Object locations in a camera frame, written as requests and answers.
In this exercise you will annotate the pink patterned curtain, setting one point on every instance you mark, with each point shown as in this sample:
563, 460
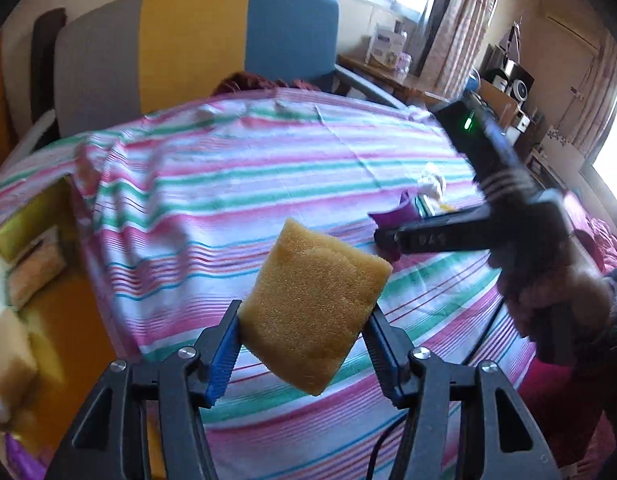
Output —
461, 30

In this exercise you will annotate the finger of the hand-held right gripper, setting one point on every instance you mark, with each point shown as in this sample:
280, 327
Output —
438, 237

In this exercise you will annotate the yellow sponge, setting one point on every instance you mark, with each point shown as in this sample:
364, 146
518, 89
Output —
36, 270
313, 300

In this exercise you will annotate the dark red cloth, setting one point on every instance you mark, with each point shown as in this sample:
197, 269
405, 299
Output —
258, 84

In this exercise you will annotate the striped bed sheet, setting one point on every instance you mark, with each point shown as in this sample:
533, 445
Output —
238, 170

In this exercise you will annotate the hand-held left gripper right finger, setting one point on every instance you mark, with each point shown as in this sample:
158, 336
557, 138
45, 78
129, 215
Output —
381, 355

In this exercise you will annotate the person's right hand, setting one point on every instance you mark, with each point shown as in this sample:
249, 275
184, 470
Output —
563, 280

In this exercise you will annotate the white and yellow small item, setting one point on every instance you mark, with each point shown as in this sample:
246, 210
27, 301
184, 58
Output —
433, 180

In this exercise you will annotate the beige sponge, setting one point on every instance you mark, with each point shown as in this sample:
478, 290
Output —
11, 355

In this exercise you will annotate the purple plastic item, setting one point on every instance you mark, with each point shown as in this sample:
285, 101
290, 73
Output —
21, 455
393, 217

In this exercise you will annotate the white patterned box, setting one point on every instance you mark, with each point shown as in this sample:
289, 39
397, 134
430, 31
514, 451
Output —
558, 150

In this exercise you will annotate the wooden desk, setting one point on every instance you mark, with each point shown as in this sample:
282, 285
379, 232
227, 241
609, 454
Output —
403, 85

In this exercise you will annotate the small white device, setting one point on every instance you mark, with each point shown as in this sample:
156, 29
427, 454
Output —
518, 127

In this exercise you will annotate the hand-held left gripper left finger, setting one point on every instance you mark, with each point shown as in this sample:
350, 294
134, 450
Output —
223, 360

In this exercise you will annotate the gold rectangular box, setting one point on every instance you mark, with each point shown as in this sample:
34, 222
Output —
73, 320

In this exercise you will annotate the grey metal frame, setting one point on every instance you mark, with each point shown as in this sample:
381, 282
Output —
363, 85

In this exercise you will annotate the brown cabinet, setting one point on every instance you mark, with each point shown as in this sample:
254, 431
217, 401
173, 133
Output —
496, 102

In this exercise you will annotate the white bed rail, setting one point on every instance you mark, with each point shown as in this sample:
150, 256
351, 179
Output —
33, 135

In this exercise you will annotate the black silver stereo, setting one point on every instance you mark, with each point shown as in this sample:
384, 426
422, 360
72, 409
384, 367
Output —
513, 80

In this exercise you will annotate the grey yellow blue headboard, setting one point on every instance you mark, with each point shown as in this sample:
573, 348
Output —
188, 45

